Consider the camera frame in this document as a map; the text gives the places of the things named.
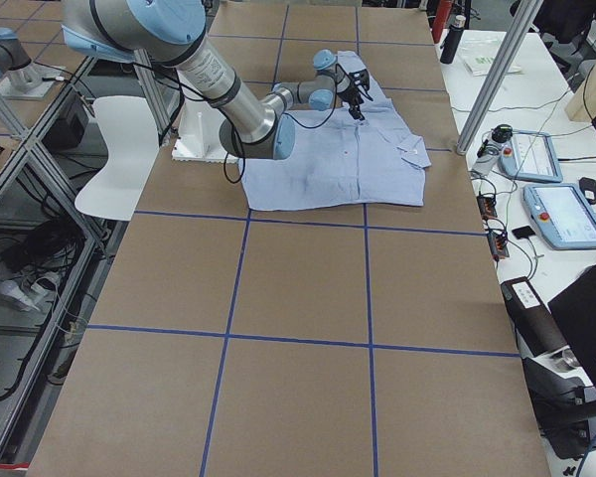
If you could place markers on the black box with label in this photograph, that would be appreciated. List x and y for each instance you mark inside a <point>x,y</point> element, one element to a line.
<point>531,317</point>

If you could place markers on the teach pendant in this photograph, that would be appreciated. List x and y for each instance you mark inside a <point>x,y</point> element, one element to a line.
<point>561,214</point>
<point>530,156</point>

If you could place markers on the light blue striped shirt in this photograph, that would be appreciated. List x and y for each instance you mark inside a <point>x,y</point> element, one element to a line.
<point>337,160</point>

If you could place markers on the upper small circuit board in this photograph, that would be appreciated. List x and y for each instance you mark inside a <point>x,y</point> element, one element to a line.
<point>487,207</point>

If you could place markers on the white green paper booklet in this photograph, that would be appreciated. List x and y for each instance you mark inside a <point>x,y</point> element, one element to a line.
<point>478,58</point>

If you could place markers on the black monitor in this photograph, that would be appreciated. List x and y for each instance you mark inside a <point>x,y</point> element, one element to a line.
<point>574,312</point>

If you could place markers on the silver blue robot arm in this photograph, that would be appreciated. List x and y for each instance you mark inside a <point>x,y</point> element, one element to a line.
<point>173,33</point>

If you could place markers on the black power adapter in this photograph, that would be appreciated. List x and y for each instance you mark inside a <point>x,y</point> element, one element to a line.
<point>588,188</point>

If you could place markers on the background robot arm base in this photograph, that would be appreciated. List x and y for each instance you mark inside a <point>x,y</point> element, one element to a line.
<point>20,77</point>

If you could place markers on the red fire extinguisher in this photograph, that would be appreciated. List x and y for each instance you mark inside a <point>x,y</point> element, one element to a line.
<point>442,13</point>

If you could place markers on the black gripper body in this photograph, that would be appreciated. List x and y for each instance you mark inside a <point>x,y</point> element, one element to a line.
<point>352,94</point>

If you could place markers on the small black square pad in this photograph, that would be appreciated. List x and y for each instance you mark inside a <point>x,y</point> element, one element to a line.
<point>524,232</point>

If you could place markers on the upper teach pendant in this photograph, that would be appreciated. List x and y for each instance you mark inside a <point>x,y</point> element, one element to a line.
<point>530,156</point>

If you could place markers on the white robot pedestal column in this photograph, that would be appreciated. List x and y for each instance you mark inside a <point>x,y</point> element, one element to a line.
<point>199,134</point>

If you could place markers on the lower teach pendant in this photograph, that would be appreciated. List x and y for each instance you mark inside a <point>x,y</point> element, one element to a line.
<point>561,214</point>

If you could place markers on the aluminium frame post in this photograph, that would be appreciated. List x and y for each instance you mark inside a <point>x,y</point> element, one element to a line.
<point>509,47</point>

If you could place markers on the lower small circuit board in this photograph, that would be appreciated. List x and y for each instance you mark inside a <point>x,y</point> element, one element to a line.
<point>498,245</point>

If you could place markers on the white plastic chair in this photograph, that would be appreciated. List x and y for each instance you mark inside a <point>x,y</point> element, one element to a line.
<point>131,137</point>

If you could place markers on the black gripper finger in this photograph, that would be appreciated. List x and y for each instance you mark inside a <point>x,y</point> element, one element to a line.
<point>355,112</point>

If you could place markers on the small circuit board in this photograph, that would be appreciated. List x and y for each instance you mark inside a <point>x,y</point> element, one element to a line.
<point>487,207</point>
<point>498,245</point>

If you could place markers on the black water bottle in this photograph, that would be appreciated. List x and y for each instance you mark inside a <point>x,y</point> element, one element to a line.
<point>451,41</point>

